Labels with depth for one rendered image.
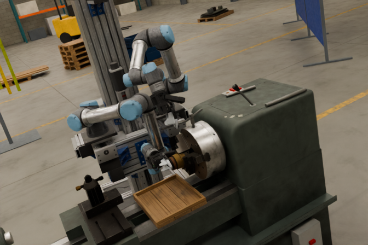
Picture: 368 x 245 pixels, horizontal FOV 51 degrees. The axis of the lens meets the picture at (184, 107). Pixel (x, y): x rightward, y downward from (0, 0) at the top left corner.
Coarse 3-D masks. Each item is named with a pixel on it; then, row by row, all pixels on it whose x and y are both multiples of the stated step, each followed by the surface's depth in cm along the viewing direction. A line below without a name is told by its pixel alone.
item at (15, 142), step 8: (0, 112) 611; (0, 120) 613; (8, 136) 624; (16, 136) 657; (24, 136) 648; (32, 136) 639; (40, 136) 630; (0, 144) 637; (8, 144) 628; (16, 144) 619; (24, 144) 612; (0, 152) 603
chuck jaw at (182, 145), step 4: (180, 132) 223; (176, 136) 219; (180, 136) 219; (176, 140) 221; (180, 140) 218; (184, 140) 219; (176, 144) 217; (180, 144) 217; (184, 144) 218; (180, 148) 216; (184, 148) 217; (188, 148) 217; (176, 152) 216; (180, 152) 215; (184, 152) 218
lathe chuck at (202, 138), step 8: (184, 128) 216; (200, 128) 212; (184, 136) 219; (192, 136) 208; (200, 136) 207; (208, 136) 208; (192, 144) 212; (200, 144) 204; (208, 144) 205; (192, 152) 223; (200, 152) 206; (208, 152) 205; (216, 152) 206; (216, 160) 207; (200, 168) 214; (208, 168) 206; (216, 168) 210; (200, 176) 219; (208, 176) 211
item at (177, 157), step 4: (172, 156) 213; (176, 156) 211; (180, 156) 211; (172, 160) 210; (176, 160) 210; (180, 160) 211; (172, 164) 209; (176, 164) 210; (180, 164) 211; (172, 168) 211; (176, 168) 215
